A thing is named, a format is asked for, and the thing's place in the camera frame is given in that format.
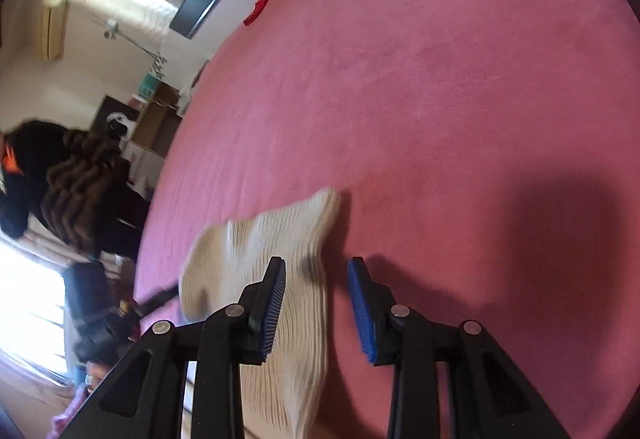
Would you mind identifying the beige air conditioner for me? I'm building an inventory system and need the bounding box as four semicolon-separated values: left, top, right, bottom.
39;0;69;62

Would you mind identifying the person's left hand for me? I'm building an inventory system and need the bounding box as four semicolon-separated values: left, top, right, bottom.
80;361;121;397

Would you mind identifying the orange cloth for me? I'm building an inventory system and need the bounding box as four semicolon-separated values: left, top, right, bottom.
0;144;23;176

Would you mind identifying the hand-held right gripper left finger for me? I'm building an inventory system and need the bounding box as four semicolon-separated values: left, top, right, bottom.
60;256;287;439

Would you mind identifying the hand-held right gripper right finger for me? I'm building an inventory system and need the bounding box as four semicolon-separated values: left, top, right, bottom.
347;256;571;439

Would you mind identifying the teal box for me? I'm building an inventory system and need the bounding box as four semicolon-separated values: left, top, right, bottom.
137;73;163;98

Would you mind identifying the wooden desk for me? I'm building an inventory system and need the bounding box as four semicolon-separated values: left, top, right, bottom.
122;84;183;160

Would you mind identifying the beige knit sweater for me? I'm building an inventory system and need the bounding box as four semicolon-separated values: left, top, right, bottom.
179;187;343;439

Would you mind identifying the black hanging garment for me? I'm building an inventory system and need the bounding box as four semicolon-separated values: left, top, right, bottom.
0;119;151;265

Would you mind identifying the pink bed blanket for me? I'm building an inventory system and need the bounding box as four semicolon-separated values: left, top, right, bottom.
132;0;636;439

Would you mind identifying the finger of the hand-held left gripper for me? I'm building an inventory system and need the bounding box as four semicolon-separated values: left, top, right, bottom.
132;284;181;317

